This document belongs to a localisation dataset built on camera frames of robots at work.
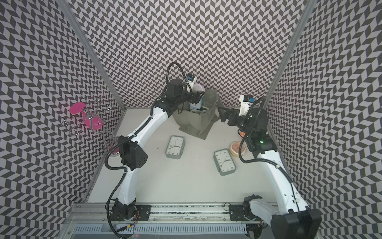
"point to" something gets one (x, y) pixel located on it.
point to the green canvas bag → (198, 124)
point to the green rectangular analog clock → (175, 147)
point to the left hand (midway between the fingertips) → (197, 89)
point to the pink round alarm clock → (197, 87)
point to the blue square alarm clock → (197, 106)
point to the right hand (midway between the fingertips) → (225, 111)
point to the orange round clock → (234, 148)
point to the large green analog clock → (225, 164)
